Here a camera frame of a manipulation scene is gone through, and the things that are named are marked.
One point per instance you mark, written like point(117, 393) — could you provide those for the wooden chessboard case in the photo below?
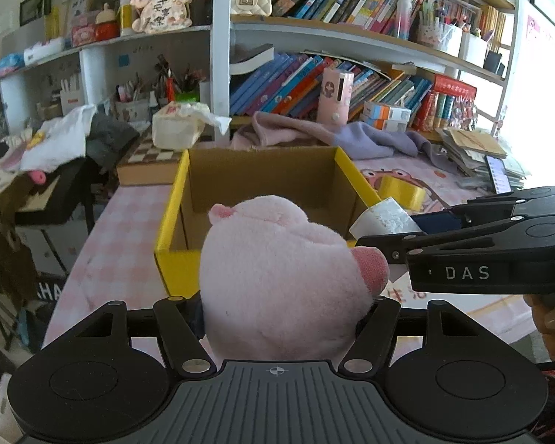
point(143, 169)

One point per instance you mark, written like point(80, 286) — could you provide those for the green brush holder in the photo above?
point(185, 88)

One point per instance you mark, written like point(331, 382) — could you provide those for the pink gift box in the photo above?
point(83, 32)

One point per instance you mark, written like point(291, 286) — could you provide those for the pink checked tablecloth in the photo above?
point(120, 240)

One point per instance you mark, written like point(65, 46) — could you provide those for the purple cloth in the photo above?
point(374, 138)

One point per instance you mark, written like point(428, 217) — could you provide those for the cartoon pen box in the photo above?
point(132, 108)

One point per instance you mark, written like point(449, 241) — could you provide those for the black picture frame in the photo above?
point(34, 7)

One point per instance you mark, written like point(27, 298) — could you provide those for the cream tissue box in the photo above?
point(175, 132)

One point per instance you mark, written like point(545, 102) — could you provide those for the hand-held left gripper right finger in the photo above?
point(379, 328)

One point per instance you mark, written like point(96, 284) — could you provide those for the pink glitter tube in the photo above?
point(404, 16)

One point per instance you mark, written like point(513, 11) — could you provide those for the pink cartoon desk mat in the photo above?
point(467, 323)

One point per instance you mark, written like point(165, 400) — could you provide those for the small black box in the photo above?
point(492, 62)

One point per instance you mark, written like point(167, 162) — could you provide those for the pink pig plush toy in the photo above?
point(282, 277)

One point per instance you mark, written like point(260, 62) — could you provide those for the pink cartoon cylinder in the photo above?
point(333, 101)

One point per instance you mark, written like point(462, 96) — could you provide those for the yellow cardboard box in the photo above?
point(259, 180)

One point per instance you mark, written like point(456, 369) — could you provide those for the yellow label bottle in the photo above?
point(126, 16)

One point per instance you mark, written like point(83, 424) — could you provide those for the red cream figurine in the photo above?
point(106, 25)

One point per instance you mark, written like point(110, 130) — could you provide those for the row of blue books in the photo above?
point(277, 83)

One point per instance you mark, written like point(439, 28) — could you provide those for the white patterned cloth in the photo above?
point(4, 157)

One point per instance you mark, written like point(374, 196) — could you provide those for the red boxed book set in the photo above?
point(446, 101)

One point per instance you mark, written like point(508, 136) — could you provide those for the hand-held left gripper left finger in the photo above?
point(175, 321)

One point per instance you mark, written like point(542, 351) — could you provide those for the grey lying book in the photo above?
point(252, 58)

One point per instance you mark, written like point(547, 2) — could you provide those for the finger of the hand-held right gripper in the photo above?
point(536, 201)
point(490, 236)

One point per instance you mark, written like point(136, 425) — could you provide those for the orange white small box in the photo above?
point(391, 111)
point(384, 126)

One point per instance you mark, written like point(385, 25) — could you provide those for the yellow tape roll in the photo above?
point(397, 189)

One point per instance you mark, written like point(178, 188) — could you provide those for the blue packet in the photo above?
point(7, 64)

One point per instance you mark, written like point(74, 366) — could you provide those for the brown cloth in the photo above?
point(4, 240)

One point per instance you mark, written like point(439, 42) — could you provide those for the white shirt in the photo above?
point(60, 143)

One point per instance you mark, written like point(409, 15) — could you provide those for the white red paper box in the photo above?
point(71, 99)

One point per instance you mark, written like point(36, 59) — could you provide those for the white pen cup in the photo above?
point(437, 37)

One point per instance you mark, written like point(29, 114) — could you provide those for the stack of papers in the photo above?
point(471, 145)

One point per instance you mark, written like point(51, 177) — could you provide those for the pink towel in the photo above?
point(282, 129)

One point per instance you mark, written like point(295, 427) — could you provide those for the grey cloth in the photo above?
point(111, 136)

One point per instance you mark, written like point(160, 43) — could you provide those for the smartphone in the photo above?
point(498, 173)

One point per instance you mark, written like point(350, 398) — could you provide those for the white shelf unit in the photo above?
point(222, 55)

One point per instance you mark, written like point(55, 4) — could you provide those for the white storage box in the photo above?
point(474, 51)

